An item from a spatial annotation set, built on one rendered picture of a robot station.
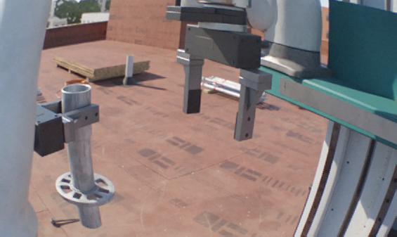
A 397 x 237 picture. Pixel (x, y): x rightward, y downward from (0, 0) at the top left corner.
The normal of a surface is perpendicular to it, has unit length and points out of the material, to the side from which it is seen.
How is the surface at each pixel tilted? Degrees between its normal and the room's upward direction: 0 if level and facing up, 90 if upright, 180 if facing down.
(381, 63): 90
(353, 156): 90
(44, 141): 90
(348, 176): 90
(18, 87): 76
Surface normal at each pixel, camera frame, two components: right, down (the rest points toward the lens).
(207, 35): -0.83, 0.11
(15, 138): 0.75, 0.12
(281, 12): -0.58, 0.21
